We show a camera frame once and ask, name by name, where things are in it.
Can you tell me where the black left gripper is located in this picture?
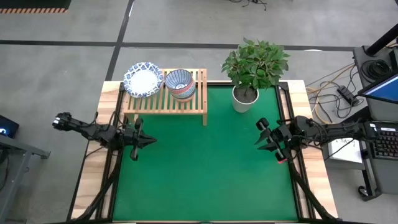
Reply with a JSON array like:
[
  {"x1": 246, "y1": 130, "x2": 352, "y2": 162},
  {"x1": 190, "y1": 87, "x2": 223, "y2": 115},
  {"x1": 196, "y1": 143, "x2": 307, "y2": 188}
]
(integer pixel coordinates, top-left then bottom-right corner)
[{"x1": 123, "y1": 118, "x2": 157, "y2": 161}]

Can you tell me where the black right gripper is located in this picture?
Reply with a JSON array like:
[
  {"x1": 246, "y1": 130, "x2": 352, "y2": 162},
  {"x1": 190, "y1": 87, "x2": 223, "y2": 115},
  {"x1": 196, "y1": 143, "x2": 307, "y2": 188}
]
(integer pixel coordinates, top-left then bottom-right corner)
[{"x1": 254, "y1": 117, "x2": 295, "y2": 164}]

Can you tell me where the blue white patterned plate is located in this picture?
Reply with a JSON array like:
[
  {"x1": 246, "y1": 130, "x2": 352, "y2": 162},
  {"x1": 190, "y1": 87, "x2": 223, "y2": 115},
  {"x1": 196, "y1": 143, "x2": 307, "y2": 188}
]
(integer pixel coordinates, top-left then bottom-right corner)
[{"x1": 123, "y1": 61, "x2": 164, "y2": 99}]

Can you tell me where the wooden slatted shelf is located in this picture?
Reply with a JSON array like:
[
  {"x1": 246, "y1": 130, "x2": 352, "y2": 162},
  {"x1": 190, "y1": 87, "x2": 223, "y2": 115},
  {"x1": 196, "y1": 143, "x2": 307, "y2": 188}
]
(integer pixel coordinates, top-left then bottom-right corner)
[{"x1": 123, "y1": 68, "x2": 208, "y2": 127}]

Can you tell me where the white plant pot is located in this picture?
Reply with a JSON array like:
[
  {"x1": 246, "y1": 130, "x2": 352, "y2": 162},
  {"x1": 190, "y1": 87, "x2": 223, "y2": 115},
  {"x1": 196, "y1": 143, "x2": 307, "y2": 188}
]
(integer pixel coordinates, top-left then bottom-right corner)
[{"x1": 231, "y1": 84, "x2": 260, "y2": 113}]

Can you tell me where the green table mat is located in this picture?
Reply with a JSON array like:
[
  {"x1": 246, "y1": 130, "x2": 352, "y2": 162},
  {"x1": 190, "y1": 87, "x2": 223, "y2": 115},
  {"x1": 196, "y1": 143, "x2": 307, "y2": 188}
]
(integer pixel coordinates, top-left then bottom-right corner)
[{"x1": 112, "y1": 85, "x2": 299, "y2": 222}]

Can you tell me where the green leafy plant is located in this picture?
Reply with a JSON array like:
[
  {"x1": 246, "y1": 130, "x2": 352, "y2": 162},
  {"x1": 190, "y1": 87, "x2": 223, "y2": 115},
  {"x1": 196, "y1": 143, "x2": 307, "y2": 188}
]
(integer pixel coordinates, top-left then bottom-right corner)
[{"x1": 221, "y1": 37, "x2": 291, "y2": 94}]

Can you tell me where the white paper sheet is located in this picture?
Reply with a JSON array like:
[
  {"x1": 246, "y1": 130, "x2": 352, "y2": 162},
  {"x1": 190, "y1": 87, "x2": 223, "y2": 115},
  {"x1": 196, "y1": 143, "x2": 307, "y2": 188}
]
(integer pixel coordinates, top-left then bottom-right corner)
[{"x1": 328, "y1": 138, "x2": 364, "y2": 164}]

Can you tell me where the black power strip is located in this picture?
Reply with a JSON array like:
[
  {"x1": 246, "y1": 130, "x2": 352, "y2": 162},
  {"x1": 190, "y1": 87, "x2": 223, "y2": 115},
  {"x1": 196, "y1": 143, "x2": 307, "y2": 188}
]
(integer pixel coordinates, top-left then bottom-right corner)
[{"x1": 336, "y1": 85, "x2": 359, "y2": 106}]

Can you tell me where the black caster wheel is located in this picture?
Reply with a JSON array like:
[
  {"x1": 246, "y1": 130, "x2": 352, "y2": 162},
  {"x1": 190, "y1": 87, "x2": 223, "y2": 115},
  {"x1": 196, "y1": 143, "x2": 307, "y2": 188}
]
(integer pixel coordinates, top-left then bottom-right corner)
[{"x1": 357, "y1": 185, "x2": 371, "y2": 198}]

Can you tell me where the black keyboard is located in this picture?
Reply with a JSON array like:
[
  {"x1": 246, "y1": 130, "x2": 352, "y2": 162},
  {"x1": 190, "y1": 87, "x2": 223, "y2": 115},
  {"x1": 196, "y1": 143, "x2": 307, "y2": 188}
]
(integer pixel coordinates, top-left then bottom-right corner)
[{"x1": 371, "y1": 129, "x2": 398, "y2": 161}]

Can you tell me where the grey equipment cart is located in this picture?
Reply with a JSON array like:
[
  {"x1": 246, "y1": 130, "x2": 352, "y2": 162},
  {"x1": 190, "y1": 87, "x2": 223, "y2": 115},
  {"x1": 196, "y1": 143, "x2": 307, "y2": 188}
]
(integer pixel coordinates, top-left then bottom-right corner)
[{"x1": 353, "y1": 45, "x2": 398, "y2": 202}]

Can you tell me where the grey metal desk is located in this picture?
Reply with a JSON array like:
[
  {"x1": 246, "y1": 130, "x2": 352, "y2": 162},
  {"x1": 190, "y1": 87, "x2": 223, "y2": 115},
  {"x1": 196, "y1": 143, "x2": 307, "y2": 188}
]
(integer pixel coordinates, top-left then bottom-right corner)
[{"x1": 0, "y1": 133, "x2": 52, "y2": 218}]

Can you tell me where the laptop with blue screen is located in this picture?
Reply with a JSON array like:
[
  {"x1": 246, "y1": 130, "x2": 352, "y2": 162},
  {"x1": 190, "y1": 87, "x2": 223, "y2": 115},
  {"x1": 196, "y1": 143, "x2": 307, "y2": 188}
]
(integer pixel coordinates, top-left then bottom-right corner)
[{"x1": 357, "y1": 72, "x2": 398, "y2": 105}]

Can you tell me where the black device blue light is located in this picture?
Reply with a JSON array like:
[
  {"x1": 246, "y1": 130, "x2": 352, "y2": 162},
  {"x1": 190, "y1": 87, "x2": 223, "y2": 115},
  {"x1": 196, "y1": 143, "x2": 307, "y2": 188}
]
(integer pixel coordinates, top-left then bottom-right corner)
[{"x1": 0, "y1": 114, "x2": 20, "y2": 139}]

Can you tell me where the black pole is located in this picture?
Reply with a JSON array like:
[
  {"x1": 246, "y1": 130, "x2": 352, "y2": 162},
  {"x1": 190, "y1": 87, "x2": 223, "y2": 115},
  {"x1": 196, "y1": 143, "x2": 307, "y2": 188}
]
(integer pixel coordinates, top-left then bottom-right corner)
[{"x1": 366, "y1": 24, "x2": 398, "y2": 56}]

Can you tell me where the black floor mat striped edge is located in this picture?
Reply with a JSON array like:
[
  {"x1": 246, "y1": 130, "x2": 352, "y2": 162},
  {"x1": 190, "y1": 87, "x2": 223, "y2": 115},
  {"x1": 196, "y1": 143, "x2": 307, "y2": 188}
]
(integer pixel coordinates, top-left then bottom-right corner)
[{"x1": 0, "y1": 0, "x2": 72, "y2": 14}]

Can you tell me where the yellow floor cable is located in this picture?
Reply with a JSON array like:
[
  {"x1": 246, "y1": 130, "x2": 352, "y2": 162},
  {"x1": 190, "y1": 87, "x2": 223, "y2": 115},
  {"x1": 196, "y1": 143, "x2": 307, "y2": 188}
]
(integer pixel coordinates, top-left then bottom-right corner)
[{"x1": 306, "y1": 63, "x2": 357, "y2": 125}]

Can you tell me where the coiled black cable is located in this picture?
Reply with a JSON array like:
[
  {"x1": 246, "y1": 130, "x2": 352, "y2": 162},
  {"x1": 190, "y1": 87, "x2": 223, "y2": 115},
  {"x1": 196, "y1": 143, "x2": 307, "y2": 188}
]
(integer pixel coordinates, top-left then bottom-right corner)
[{"x1": 361, "y1": 58, "x2": 390, "y2": 82}]

